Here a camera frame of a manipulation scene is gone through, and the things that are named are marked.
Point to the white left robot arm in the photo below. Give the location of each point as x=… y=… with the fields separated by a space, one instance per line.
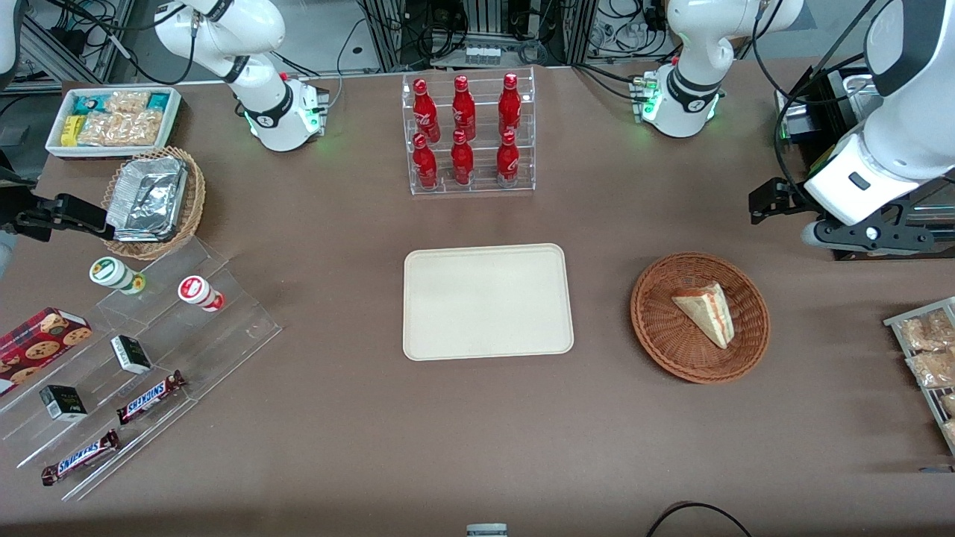
x=906 y=112

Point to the round brown wicker basket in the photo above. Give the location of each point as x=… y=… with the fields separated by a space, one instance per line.
x=671 y=343

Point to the aluminium foil container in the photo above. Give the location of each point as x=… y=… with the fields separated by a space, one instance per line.
x=148 y=198

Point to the light brown wicker basket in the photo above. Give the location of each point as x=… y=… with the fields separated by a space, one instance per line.
x=195 y=201

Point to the small black carton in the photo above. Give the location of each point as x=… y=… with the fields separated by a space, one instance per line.
x=63 y=403
x=131 y=354

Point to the clear bag of pastry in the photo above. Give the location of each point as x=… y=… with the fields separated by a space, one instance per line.
x=925 y=332
x=950 y=432
x=949 y=403
x=934 y=369

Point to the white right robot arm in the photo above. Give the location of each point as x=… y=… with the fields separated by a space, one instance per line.
x=277 y=112

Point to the clear acrylic bottle rack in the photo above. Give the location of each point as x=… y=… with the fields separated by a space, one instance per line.
x=485 y=183

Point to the red cola bottle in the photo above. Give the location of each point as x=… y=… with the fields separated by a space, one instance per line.
x=509 y=104
x=508 y=160
x=424 y=112
x=462 y=160
x=424 y=164
x=463 y=108

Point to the green lid white cup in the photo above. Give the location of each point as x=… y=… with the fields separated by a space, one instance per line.
x=112 y=273

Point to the aluminium frame equipment rack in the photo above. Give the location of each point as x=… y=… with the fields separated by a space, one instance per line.
x=485 y=22

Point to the brown snickers bar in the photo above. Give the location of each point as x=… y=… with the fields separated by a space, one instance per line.
x=149 y=397
x=80 y=457

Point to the white rectangular snack bin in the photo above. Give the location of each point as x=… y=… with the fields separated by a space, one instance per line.
x=56 y=149

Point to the red lid white cup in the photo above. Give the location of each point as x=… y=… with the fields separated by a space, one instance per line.
x=198 y=291

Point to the small grey device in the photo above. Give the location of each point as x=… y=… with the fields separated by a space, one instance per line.
x=486 y=531

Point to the beige plastic tray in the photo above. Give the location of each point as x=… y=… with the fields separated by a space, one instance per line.
x=489 y=302

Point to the black heated food display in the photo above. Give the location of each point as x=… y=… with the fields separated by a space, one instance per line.
x=839 y=97

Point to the triangular sandwich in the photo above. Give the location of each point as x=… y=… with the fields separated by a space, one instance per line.
x=709 y=313

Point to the red plaid cookie box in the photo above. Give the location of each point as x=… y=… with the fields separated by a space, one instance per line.
x=37 y=347

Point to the white power strip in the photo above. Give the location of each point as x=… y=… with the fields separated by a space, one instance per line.
x=482 y=54

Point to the teal snack packet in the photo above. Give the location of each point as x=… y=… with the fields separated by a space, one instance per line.
x=159 y=100
x=86 y=104

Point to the clear bag of crackers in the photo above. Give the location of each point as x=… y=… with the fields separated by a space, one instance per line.
x=127 y=101
x=101 y=129
x=143 y=127

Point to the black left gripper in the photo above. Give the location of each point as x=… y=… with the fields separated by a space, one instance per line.
x=785 y=195

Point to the clear acrylic stepped stand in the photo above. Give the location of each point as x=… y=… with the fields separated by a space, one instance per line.
x=224 y=328

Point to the yellow snack packet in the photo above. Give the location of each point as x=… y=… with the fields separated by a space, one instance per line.
x=71 y=130

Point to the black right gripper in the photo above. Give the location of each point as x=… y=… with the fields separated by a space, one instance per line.
x=37 y=216

